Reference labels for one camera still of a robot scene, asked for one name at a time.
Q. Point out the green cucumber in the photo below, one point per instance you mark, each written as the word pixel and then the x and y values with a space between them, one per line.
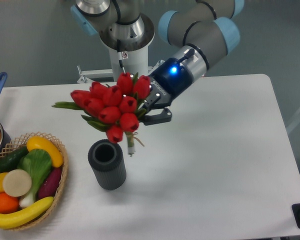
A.
pixel 12 159

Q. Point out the orange fruit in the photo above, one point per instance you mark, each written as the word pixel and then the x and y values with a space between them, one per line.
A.
pixel 8 204

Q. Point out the beige round slice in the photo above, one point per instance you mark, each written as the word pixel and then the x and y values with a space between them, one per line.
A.
pixel 17 183

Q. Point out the woven wicker basket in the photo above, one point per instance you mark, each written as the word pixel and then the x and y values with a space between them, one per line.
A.
pixel 21 141

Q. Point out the dark grey ribbed vase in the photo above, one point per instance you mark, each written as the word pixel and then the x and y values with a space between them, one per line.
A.
pixel 107 162

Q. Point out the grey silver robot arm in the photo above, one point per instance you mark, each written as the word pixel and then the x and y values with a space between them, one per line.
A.
pixel 204 35

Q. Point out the yellow banana front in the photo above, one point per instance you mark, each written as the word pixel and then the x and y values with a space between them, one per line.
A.
pixel 26 215

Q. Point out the purple sweet potato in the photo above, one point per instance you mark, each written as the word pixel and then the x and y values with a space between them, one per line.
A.
pixel 51 184

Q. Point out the blue Robotiq gripper body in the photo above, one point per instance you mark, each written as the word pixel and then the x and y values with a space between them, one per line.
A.
pixel 167 82

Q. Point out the green bok choy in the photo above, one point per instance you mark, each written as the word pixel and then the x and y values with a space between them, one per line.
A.
pixel 38 164

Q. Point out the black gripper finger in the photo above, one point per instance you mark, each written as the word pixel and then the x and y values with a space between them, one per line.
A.
pixel 164 117

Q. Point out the red tulip bouquet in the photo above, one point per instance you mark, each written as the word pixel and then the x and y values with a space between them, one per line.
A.
pixel 115 110

